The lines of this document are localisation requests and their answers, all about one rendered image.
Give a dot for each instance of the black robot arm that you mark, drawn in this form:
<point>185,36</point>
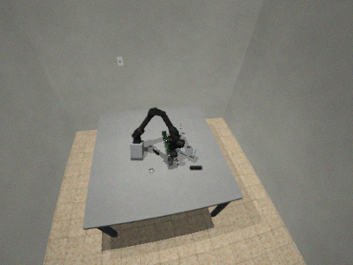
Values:
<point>174,133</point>

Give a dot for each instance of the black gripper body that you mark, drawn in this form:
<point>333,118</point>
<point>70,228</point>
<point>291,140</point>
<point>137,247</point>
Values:
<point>173,150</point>

